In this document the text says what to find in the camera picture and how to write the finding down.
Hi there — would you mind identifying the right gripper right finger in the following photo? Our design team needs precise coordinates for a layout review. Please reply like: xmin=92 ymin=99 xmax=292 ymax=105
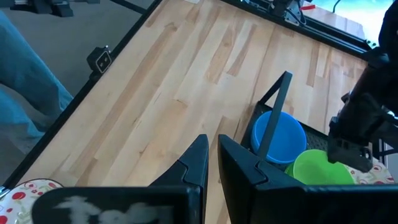
xmin=218 ymin=134 xmax=398 ymax=224

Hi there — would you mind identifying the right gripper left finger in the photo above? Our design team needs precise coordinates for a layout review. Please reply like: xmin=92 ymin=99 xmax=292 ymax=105
xmin=30 ymin=134 xmax=209 ymax=224

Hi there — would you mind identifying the green plastic mini bowl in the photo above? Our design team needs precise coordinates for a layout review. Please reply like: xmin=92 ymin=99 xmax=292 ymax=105
xmin=292 ymin=149 xmax=356 ymax=187
xmin=284 ymin=162 xmax=296 ymax=179

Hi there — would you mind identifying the blue plastic mini bowl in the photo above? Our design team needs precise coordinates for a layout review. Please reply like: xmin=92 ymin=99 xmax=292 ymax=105
xmin=250 ymin=110 xmax=308 ymax=165

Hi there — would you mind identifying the person's leg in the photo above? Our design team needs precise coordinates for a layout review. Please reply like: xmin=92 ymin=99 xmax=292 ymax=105
xmin=0 ymin=11 xmax=75 ymax=155

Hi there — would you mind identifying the black stand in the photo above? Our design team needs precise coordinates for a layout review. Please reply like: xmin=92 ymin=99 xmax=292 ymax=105
xmin=0 ymin=0 xmax=100 ymax=18

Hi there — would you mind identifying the black mesh wire rack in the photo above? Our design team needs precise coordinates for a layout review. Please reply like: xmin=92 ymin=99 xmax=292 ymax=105
xmin=241 ymin=70 xmax=398 ymax=187

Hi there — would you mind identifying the black table-level camera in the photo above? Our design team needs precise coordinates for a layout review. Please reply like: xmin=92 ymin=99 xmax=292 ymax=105
xmin=86 ymin=45 xmax=113 ymax=82

